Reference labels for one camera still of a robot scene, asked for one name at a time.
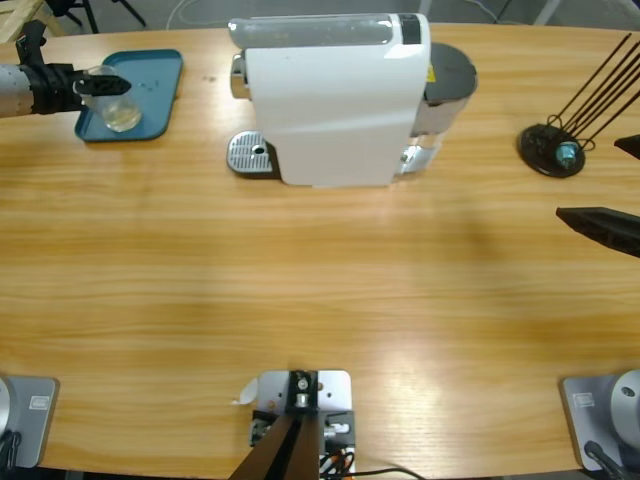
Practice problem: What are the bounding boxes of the white tape tab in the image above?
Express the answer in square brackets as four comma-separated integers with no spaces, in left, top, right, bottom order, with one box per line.
[230,377,260,406]

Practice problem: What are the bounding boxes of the clear drinking glass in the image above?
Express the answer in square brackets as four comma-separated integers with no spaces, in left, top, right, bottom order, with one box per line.
[79,63,144,134]

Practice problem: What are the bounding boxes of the black aluminium profile post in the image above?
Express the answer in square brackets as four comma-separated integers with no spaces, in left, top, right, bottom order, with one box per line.
[234,369,321,480]

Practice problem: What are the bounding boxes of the orange cable connector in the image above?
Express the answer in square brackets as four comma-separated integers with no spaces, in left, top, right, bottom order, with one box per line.
[319,449,351,471]

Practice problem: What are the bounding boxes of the silver slotted drip tray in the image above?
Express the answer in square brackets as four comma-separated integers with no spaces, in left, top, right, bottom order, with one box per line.
[227,129,281,180]

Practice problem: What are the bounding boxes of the white capsule coffee machine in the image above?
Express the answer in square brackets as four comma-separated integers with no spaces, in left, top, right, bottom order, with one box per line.
[227,12,434,191]

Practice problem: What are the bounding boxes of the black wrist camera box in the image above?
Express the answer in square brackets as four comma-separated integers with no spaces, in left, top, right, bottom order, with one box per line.
[14,19,49,67]

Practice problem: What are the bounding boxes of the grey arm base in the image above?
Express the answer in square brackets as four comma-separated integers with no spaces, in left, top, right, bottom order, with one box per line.
[0,375,60,471]
[558,369,640,472]

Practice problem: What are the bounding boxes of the white floor cable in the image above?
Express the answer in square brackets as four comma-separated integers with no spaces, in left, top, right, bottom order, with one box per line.
[166,0,251,29]

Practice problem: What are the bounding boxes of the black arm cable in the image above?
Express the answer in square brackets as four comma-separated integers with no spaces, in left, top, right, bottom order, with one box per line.
[583,439,626,480]
[0,429,22,471]

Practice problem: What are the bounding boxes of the light wooden crate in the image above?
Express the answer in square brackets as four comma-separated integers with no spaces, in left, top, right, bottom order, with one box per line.
[0,0,67,45]

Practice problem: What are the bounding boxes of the thick black cable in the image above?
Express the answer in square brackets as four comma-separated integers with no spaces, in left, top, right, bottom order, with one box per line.
[319,464,419,480]

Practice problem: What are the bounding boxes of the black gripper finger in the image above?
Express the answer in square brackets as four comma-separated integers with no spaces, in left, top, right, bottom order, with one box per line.
[73,76,133,98]
[555,205,640,260]
[613,133,640,162]

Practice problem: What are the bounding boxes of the black stand legs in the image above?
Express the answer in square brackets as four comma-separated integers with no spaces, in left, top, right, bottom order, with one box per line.
[47,0,147,35]

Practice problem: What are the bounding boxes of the grey metal mount plate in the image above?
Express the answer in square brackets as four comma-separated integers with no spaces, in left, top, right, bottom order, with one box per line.
[249,369,357,449]

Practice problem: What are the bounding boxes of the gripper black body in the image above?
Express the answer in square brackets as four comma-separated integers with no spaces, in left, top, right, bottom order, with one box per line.
[20,61,85,115]

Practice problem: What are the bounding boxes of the teal plastic tray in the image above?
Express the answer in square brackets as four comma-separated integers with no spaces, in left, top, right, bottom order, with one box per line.
[73,48,185,144]

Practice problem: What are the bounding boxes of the black capsule holder with rods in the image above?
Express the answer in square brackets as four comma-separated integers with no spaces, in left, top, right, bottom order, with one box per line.
[517,32,640,179]

